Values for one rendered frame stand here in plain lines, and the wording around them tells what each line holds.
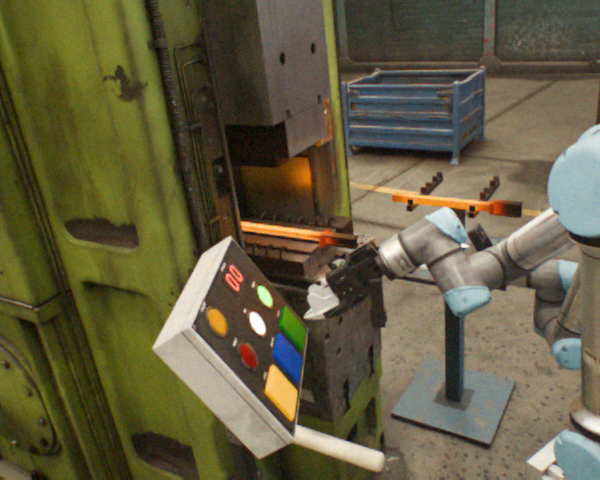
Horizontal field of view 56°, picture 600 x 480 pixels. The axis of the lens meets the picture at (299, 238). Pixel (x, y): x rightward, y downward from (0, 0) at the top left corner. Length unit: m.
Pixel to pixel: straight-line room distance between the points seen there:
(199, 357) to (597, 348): 0.58
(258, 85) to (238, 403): 0.72
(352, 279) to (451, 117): 4.24
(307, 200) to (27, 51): 0.91
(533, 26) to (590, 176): 8.54
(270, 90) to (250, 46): 0.10
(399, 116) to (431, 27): 4.62
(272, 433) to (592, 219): 0.60
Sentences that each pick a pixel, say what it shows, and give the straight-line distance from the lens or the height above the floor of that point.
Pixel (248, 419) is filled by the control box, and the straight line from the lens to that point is 1.00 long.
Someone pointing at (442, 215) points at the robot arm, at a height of 1.25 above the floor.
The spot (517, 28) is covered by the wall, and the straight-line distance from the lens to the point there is 9.34.
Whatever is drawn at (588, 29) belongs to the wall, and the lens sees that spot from 9.06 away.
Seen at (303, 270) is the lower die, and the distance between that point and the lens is 1.53.
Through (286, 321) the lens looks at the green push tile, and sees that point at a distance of 1.18.
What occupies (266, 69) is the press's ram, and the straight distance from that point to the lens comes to 1.33.
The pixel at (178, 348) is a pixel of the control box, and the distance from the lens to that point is 0.94.
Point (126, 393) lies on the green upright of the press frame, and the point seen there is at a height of 0.59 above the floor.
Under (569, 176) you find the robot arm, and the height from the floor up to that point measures 1.41.
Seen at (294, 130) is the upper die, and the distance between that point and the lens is 1.43.
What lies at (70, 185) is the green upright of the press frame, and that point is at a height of 1.26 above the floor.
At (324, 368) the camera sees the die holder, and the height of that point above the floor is 0.67.
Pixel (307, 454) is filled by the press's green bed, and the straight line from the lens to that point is 1.94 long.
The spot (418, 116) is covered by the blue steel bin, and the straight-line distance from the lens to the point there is 5.38.
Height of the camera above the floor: 1.67
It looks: 25 degrees down
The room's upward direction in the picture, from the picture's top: 7 degrees counter-clockwise
